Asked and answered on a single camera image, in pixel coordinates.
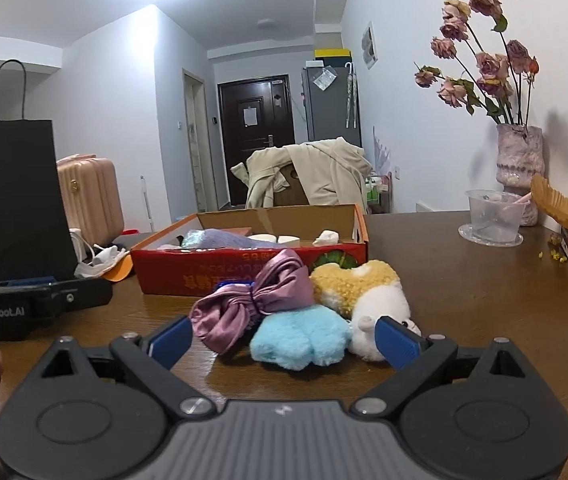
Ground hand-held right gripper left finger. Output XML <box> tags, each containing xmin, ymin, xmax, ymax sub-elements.
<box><xmin>26</xmin><ymin>314</ymin><xmax>217</xmax><ymax>423</ymax></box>

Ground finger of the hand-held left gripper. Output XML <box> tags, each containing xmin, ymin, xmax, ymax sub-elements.
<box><xmin>0</xmin><ymin>276</ymin><xmax>78</xmax><ymax>292</ymax></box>
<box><xmin>31</xmin><ymin>279</ymin><xmax>113</xmax><ymax>320</ymax></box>

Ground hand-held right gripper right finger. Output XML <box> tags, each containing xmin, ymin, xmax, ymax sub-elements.
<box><xmin>349</xmin><ymin>315</ymin><xmax>540</xmax><ymax>423</ymax></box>

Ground red cardboard box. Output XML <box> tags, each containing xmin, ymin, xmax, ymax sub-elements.
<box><xmin>130</xmin><ymin>203</ymin><xmax>369</xmax><ymax>297</ymax></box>

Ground white and yellow plush toy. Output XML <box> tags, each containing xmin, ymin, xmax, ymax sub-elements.
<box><xmin>310</xmin><ymin>260</ymin><xmax>422</xmax><ymax>363</ymax></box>

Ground blue fluffy cloth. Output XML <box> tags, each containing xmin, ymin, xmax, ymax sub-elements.
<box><xmin>250</xmin><ymin>305</ymin><xmax>352</xmax><ymax>371</ymax></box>

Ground purple satin bow scrunchie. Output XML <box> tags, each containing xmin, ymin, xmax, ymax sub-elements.
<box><xmin>189</xmin><ymin>248</ymin><xmax>316</xmax><ymax>355</ymax></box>

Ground purple fluffy headband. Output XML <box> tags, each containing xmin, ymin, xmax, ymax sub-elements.
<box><xmin>181</xmin><ymin>228</ymin><xmax>277</xmax><ymax>251</ymax></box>

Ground white plastic wrapper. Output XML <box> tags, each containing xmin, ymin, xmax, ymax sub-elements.
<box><xmin>74</xmin><ymin>244</ymin><xmax>129</xmax><ymax>279</ymax></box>

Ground black paper bag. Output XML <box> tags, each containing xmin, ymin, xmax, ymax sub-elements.
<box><xmin>0</xmin><ymin>59</ymin><xmax>79</xmax><ymax>283</ymax></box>

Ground pink suitcase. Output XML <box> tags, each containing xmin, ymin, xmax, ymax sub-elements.
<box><xmin>56</xmin><ymin>155</ymin><xmax>125</xmax><ymax>246</ymax></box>

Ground clear plastic saucer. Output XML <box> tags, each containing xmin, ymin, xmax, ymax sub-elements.
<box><xmin>458</xmin><ymin>222</ymin><xmax>524</xmax><ymax>248</ymax></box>

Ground small shelf with bottles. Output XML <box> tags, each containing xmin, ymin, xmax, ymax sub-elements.
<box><xmin>364</xmin><ymin>172</ymin><xmax>393</xmax><ymax>213</ymax></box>

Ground clear plastic cup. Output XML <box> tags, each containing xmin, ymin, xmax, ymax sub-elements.
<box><xmin>465</xmin><ymin>189</ymin><xmax>532</xmax><ymax>238</ymax></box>

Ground small yellow flower bits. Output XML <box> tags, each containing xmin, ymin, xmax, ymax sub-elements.
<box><xmin>538</xmin><ymin>235</ymin><xmax>567</xmax><ymax>263</ymax></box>

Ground beige coat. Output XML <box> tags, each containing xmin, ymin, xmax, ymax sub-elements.
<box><xmin>230</xmin><ymin>137</ymin><xmax>373</xmax><ymax>209</ymax></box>

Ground beige interior door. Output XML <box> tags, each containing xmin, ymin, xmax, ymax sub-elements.
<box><xmin>183</xmin><ymin>71</ymin><xmax>217</xmax><ymax>213</ymax></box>

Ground brown cardboard carton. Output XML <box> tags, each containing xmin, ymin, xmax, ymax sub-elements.
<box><xmin>273</xmin><ymin>162</ymin><xmax>311</xmax><ymax>207</ymax></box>

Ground dark brown entrance door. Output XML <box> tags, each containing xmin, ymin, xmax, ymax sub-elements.
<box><xmin>217</xmin><ymin>76</ymin><xmax>297</xmax><ymax>208</ymax></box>

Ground pink mottled vase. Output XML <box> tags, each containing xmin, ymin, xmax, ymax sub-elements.
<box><xmin>495</xmin><ymin>124</ymin><xmax>545</xmax><ymax>227</ymax></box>

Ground grey refrigerator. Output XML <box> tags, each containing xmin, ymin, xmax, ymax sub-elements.
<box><xmin>301</xmin><ymin>62</ymin><xmax>362</xmax><ymax>143</ymax></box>

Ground white folded umbrella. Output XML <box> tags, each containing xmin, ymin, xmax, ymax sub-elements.
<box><xmin>345</xmin><ymin>61</ymin><xmax>359</xmax><ymax>129</ymax></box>

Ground clear plastic bag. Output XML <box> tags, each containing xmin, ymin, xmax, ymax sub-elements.
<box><xmin>312</xmin><ymin>66</ymin><xmax>337</xmax><ymax>91</ymax></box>

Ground dried pink roses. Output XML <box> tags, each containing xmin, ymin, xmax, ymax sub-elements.
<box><xmin>414</xmin><ymin>0</ymin><xmax>540</xmax><ymax>127</ymax></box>

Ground yellow box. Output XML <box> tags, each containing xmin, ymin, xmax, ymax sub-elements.
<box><xmin>314</xmin><ymin>48</ymin><xmax>353</xmax><ymax>64</ymax></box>

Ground pink wall decal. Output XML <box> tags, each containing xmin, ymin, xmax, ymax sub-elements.
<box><xmin>371</xmin><ymin>127</ymin><xmax>395</xmax><ymax>176</ymax></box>

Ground wall picture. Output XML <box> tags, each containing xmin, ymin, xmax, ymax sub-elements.
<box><xmin>361</xmin><ymin>22</ymin><xmax>379</xmax><ymax>70</ymax></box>

